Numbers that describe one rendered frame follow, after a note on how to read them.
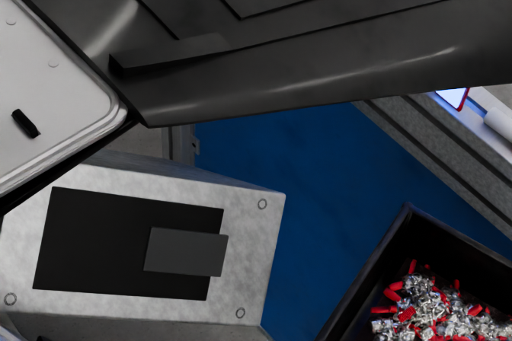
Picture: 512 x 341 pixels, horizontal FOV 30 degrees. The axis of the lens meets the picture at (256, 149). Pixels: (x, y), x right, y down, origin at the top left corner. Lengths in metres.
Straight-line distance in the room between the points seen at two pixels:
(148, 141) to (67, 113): 1.42
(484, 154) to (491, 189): 0.03
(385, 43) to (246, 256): 0.17
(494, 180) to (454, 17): 0.37
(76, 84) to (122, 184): 0.14
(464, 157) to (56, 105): 0.49
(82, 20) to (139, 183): 0.14
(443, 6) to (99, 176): 0.17
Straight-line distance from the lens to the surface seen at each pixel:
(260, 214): 0.49
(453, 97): 0.72
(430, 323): 0.66
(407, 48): 0.37
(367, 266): 0.63
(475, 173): 0.76
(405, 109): 0.77
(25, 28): 0.34
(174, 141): 1.19
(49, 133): 0.31
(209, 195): 0.47
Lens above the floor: 1.44
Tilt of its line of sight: 57 degrees down
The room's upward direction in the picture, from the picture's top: 6 degrees clockwise
